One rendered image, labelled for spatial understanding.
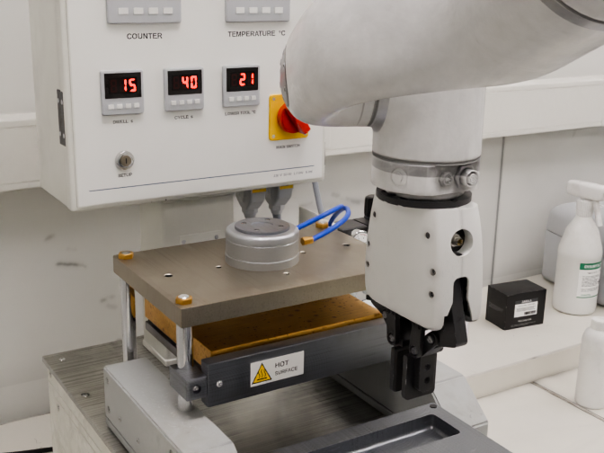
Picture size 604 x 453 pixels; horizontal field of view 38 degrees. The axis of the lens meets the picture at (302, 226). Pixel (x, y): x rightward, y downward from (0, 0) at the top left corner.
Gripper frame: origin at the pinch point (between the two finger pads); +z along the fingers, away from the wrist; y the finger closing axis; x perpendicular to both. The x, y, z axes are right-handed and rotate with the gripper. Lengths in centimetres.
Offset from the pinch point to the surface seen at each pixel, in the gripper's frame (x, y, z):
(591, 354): -61, 30, 25
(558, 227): -90, 65, 17
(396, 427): -3.9, 6.5, 9.7
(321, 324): -2.6, 18.1, 3.0
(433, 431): -7.9, 5.7, 10.9
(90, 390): 15.2, 40.1, 15.9
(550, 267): -90, 66, 26
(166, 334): 10.3, 28.3, 5.4
